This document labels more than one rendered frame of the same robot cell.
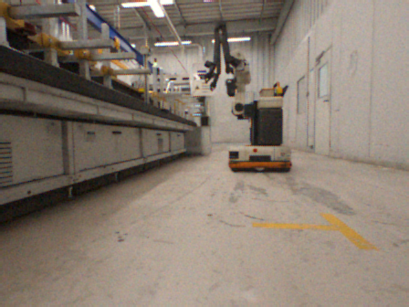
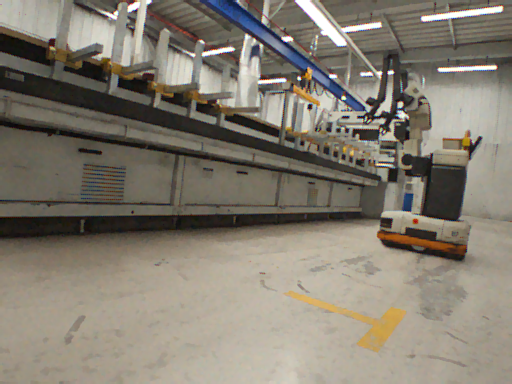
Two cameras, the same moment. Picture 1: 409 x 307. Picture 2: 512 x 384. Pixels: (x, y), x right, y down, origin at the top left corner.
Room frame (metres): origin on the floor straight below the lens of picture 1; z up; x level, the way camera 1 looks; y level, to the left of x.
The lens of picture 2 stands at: (-0.03, -0.64, 0.40)
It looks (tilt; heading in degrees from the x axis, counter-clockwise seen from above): 3 degrees down; 29
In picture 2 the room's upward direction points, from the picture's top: 7 degrees clockwise
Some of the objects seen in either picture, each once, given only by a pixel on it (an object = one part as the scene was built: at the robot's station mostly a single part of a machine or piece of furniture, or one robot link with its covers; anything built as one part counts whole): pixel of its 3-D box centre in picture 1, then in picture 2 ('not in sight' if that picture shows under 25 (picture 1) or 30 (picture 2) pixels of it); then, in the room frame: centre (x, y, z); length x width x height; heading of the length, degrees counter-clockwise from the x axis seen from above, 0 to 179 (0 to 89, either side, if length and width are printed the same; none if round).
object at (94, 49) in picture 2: not in sight; (74, 57); (0.68, 0.67, 0.80); 0.43 x 0.03 x 0.04; 83
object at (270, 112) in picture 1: (264, 119); (444, 181); (2.97, -0.74, 0.59); 0.55 x 0.34 x 0.83; 174
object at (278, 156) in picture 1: (256, 155); (425, 230); (2.97, -0.65, 0.16); 0.67 x 0.64 x 0.25; 84
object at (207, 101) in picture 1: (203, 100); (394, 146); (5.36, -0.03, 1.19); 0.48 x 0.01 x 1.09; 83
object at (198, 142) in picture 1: (173, 113); (356, 160); (5.81, 0.63, 0.95); 1.65 x 0.70 x 1.90; 83
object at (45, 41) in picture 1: (53, 45); (160, 89); (1.16, 0.66, 0.81); 0.14 x 0.06 x 0.05; 173
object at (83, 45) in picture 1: (67, 46); (169, 90); (1.18, 0.61, 0.80); 0.43 x 0.03 x 0.04; 83
